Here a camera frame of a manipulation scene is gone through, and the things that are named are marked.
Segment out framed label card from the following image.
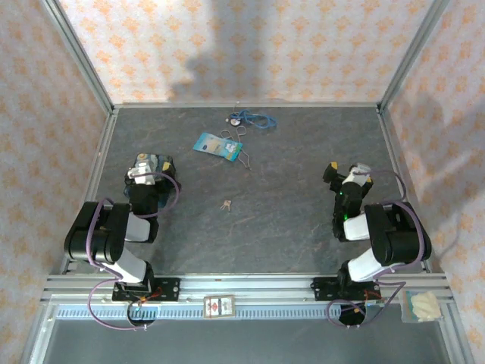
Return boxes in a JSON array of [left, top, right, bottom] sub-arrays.
[[203, 294, 236, 320]]

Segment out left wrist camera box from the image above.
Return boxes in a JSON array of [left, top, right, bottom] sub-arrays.
[[126, 160, 157, 187]]

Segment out blue stethoscope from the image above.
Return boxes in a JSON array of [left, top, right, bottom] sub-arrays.
[[226, 108, 278, 129]]

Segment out aluminium rear rail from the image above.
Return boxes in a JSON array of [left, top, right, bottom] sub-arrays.
[[112, 101, 382, 110]]

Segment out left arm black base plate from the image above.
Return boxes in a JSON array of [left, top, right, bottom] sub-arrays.
[[111, 277, 181, 303]]

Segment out aluminium side rail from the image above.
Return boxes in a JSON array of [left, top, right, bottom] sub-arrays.
[[60, 108, 119, 275], [376, 107, 433, 272]]

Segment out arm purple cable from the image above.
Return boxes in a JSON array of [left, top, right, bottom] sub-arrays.
[[327, 169, 424, 329], [86, 172, 182, 331]]

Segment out slotted grey cable duct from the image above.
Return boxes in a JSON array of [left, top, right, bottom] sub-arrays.
[[55, 306, 405, 321]]

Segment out starry night painted tin box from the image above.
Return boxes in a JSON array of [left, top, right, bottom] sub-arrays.
[[127, 152, 176, 210]]

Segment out clear bag with white contents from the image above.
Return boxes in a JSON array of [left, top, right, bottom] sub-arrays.
[[400, 290, 443, 324]]

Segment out thin metal forceps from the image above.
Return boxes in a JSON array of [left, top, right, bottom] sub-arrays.
[[219, 126, 253, 171]]

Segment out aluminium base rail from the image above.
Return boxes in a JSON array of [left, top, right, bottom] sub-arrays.
[[40, 272, 454, 305]]

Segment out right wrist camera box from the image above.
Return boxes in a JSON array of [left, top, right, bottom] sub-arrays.
[[349, 162, 374, 185]]

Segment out aluminium frame post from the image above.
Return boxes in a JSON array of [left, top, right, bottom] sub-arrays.
[[378, 0, 452, 111], [40, 0, 115, 111]]

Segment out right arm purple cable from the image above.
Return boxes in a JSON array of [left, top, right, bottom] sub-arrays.
[[327, 169, 424, 329]]

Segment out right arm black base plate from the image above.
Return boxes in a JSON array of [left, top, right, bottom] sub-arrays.
[[311, 276, 380, 303]]

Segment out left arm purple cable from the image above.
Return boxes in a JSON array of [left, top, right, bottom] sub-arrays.
[[86, 172, 182, 331]]

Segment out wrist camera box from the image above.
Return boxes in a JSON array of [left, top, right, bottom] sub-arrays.
[[349, 162, 374, 185], [126, 160, 157, 187]]

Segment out blue snack packet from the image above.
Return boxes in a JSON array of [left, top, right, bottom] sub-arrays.
[[192, 131, 243, 163]]

